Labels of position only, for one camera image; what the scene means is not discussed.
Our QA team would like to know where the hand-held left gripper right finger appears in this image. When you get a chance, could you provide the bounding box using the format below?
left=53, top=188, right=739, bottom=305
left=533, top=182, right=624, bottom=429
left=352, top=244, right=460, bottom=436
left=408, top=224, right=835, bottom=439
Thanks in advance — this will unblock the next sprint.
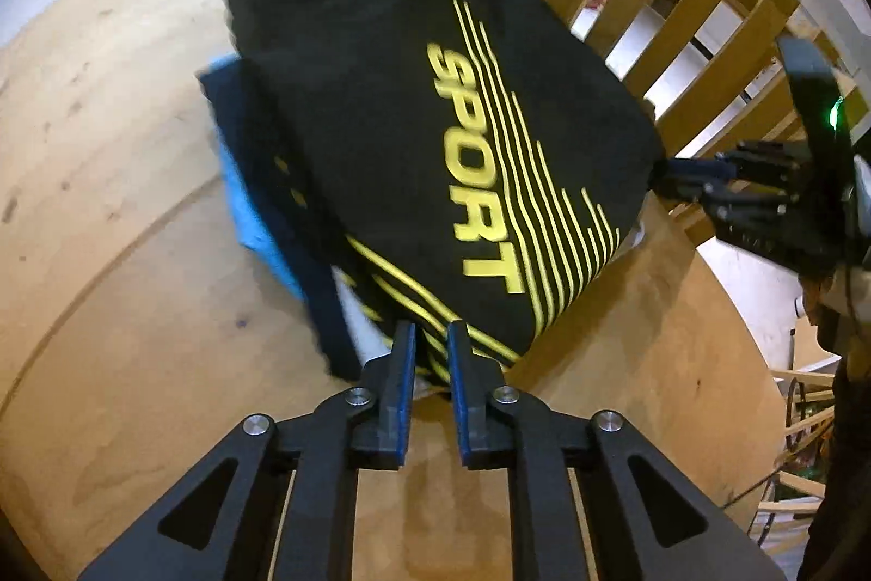
left=447, top=319, right=787, bottom=581

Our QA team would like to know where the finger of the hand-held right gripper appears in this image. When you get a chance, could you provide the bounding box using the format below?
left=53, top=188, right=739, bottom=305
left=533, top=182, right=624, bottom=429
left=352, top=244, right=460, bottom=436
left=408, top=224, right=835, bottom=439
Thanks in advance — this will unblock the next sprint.
left=663, top=142, right=807, bottom=184
left=670, top=182, right=807, bottom=245

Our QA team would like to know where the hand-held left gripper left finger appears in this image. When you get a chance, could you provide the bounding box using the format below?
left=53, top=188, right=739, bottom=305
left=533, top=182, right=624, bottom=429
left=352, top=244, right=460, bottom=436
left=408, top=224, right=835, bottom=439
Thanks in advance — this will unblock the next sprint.
left=76, top=319, right=418, bottom=581

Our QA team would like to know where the black shirt with yellow stripes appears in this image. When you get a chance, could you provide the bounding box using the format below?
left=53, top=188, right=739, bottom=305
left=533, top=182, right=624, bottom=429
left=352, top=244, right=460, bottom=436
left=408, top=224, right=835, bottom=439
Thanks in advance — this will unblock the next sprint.
left=223, top=0, right=666, bottom=401

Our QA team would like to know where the wooden chair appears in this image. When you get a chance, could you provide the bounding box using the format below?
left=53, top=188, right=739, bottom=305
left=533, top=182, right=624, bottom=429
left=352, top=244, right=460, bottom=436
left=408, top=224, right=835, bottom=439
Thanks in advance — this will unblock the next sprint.
left=769, top=350, right=841, bottom=528

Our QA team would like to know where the folded light blue garment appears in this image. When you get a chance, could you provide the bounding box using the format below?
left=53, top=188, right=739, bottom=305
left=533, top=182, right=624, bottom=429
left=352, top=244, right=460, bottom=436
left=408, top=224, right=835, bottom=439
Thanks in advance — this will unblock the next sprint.
left=216, top=135, right=307, bottom=299

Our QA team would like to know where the folded navy garment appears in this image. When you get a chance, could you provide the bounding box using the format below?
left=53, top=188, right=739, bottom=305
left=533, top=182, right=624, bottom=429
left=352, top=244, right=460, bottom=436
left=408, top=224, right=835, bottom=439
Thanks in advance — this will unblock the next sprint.
left=196, top=57, right=361, bottom=381

